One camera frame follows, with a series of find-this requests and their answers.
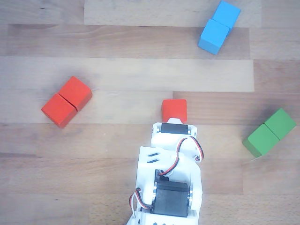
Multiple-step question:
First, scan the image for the red black servo wire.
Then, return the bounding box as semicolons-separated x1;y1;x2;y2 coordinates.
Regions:
128;187;150;218
161;135;204;177

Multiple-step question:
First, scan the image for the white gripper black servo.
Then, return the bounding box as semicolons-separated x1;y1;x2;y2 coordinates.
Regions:
151;118;197;150

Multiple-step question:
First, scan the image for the blue wooden cube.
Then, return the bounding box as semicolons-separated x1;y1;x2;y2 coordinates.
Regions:
197;18;231;56
211;0;241;38

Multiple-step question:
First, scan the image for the white robot arm with base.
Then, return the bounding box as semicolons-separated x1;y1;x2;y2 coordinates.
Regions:
124;145;205;225

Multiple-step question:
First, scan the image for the red wooden cube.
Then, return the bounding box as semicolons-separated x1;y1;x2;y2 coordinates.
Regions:
161;98;188;123
58;75;93;113
41;93;78;129

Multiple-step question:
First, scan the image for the green wooden cube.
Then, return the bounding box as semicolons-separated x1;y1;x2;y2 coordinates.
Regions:
264;107;297;141
242;123;281;159

